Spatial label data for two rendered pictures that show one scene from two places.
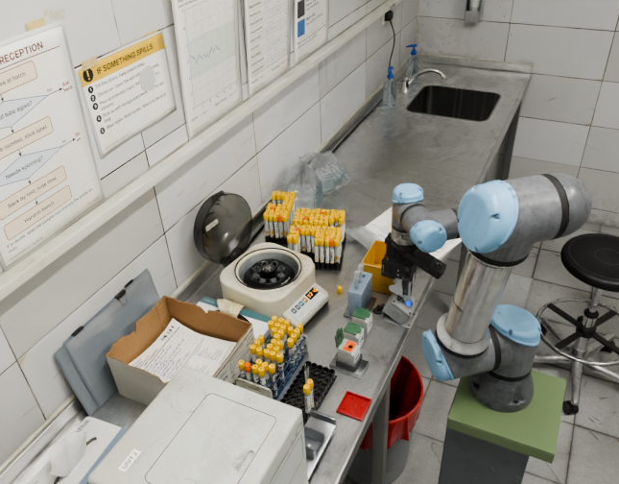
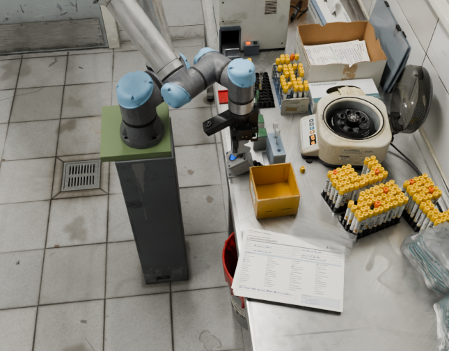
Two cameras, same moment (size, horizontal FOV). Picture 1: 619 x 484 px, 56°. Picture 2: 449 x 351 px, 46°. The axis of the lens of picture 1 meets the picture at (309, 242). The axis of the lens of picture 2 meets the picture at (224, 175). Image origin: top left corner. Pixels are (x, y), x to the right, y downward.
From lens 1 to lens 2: 2.34 m
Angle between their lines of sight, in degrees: 89
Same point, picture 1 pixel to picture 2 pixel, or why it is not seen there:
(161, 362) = (350, 54)
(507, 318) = (138, 79)
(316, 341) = (283, 125)
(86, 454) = (331, 14)
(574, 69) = not seen: outside the picture
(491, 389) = not seen: hidden behind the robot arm
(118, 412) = not seen: hidden behind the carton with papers
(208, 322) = (346, 71)
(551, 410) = (107, 130)
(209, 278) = (412, 138)
